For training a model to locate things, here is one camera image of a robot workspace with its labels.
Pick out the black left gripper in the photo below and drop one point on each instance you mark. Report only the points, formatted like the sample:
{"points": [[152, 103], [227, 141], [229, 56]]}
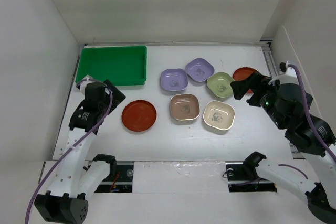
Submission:
{"points": [[118, 96]]}

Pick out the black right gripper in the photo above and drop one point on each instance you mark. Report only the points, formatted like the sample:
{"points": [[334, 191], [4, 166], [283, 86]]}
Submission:
{"points": [[253, 81]]}

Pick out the red scalloped round plate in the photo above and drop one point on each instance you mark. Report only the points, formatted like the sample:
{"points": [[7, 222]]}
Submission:
{"points": [[240, 75]]}

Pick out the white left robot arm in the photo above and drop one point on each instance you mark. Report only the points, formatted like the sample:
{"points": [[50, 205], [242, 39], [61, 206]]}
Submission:
{"points": [[66, 199]]}

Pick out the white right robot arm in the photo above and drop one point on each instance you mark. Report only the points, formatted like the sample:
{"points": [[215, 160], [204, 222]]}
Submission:
{"points": [[290, 147]]}

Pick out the green plastic bin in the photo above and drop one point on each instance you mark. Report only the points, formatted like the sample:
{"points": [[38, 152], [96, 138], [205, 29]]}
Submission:
{"points": [[122, 66]]}

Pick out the green square panda dish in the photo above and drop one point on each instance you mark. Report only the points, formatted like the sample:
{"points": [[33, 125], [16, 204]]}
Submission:
{"points": [[219, 84]]}

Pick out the cream square panda dish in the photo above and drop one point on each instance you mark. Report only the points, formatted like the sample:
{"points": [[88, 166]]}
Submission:
{"points": [[219, 115]]}

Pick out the purple square panda dish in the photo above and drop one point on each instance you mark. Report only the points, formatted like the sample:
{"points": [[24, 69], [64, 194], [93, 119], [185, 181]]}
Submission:
{"points": [[174, 80], [199, 69]]}

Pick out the brown square panda dish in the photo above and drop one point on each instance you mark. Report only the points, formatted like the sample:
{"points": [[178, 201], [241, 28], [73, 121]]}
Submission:
{"points": [[184, 108]]}

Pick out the aluminium side rail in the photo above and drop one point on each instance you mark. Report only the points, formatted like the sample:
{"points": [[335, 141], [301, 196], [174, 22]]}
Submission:
{"points": [[265, 45]]}

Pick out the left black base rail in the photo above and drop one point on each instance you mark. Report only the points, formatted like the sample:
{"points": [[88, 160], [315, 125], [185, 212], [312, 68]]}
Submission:
{"points": [[121, 182]]}

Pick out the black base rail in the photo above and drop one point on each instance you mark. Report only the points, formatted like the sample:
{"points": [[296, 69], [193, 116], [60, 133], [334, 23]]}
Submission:
{"points": [[121, 182], [239, 180]]}

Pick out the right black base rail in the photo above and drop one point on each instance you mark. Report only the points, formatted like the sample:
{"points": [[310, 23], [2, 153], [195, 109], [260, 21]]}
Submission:
{"points": [[239, 180]]}

